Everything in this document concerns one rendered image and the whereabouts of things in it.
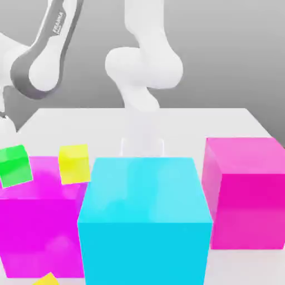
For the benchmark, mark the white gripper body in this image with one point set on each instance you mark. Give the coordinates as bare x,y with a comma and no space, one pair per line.
6,125

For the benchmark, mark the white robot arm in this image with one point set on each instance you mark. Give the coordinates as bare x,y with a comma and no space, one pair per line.
153,66

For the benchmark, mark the small green cube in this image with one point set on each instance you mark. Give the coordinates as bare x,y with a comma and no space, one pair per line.
14,167

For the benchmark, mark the small yellow cube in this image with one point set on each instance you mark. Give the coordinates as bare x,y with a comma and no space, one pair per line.
74,164
47,280

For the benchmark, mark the large magenta box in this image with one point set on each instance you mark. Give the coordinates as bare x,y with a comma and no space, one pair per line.
37,222

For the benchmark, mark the large cyan box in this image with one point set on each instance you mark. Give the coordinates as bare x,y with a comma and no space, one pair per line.
144,233

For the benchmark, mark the large pink box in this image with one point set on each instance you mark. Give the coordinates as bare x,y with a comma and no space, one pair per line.
251,200

